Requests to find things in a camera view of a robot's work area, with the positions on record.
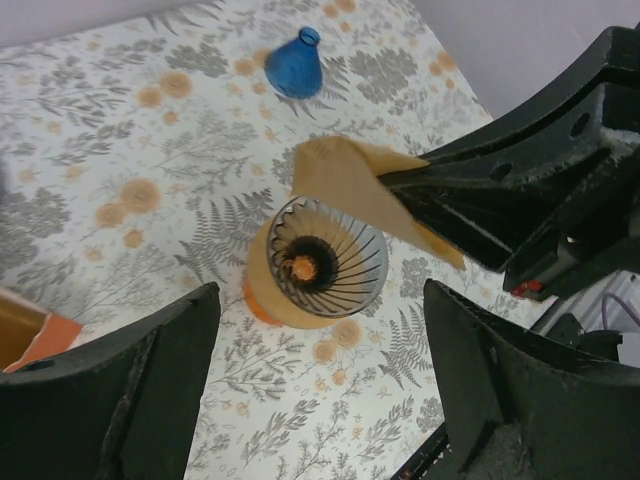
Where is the ribbed glass coffee dripper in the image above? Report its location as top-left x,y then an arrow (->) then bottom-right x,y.
266,196 -> 388,318

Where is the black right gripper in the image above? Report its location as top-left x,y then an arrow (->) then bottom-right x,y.
380,27 -> 639,300

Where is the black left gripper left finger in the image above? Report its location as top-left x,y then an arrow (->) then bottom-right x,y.
1,282 -> 221,479

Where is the floral patterned table mat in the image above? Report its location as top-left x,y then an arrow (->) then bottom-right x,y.
1,1 -> 543,479

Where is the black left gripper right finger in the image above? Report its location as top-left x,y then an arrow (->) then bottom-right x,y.
424,280 -> 639,479

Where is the brown paper coffee filter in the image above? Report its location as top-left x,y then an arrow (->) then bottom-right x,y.
292,136 -> 465,270

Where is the bamboo ring dripper stand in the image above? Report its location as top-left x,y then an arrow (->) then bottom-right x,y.
245,224 -> 343,330

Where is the blue cone dripper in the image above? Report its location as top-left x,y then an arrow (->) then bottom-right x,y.
265,26 -> 323,100

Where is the orange coffee filter box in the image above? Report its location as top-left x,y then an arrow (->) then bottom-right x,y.
0,288 -> 82,373

